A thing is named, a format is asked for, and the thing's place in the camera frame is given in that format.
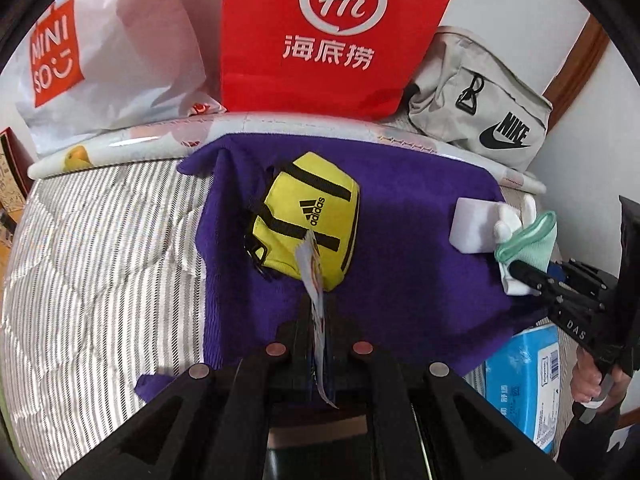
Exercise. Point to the white plastic shopping bag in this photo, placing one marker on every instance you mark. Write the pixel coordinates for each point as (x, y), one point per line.
(125, 35)

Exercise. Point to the fruit print packet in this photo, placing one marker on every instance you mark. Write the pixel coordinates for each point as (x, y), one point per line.
(307, 260)

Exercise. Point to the purple towel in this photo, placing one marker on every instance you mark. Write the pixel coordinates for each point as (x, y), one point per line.
(400, 210)

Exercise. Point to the brown wooden door frame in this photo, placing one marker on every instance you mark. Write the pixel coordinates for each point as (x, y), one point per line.
(580, 60)

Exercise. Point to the person's right forearm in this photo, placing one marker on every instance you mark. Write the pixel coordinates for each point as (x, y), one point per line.
(610, 445)

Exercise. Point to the grey waist bag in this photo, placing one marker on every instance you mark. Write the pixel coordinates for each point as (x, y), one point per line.
(450, 110)

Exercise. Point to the mint green cloth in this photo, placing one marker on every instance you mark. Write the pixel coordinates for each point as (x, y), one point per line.
(535, 235)

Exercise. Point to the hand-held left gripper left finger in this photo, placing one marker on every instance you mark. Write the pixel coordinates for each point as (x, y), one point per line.
(305, 350)

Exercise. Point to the white sock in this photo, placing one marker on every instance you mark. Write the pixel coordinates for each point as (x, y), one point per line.
(507, 222)

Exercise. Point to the white rolled poster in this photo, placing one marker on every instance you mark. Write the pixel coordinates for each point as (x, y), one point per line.
(125, 142)

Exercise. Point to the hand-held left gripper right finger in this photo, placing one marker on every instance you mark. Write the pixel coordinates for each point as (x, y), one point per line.
(345, 355)

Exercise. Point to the small yellow bag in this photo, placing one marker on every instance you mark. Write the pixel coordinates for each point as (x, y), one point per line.
(300, 185)

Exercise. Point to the person's right hand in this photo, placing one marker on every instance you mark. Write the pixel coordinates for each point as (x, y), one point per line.
(585, 385)

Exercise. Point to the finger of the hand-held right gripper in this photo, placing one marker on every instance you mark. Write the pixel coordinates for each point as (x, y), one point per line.
(530, 276)
(562, 271)

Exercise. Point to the blue tissue pack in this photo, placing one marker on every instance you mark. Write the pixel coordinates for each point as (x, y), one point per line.
(520, 385)

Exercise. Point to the red paper bag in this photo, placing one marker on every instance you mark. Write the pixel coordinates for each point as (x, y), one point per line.
(260, 80)

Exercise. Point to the patterned brown box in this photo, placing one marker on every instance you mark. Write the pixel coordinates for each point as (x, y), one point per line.
(12, 180)

